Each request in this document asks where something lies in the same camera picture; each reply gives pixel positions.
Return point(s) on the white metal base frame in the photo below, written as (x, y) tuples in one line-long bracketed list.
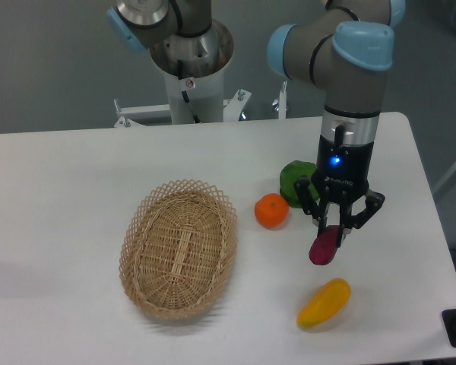
[(233, 110)]

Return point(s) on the yellow mango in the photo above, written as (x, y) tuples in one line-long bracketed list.
[(327, 301)]

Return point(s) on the woven wicker basket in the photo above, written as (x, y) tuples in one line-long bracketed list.
[(179, 250)]

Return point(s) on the purple sweet potato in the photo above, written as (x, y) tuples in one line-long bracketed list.
[(325, 246)]

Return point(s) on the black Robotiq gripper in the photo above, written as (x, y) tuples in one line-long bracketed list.
[(341, 177)]

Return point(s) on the green bok choy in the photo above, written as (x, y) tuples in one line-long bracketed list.
[(289, 175)]

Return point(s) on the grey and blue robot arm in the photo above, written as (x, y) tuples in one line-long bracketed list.
[(347, 53)]

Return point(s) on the orange mandarin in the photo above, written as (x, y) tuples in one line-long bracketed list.
[(271, 210)]

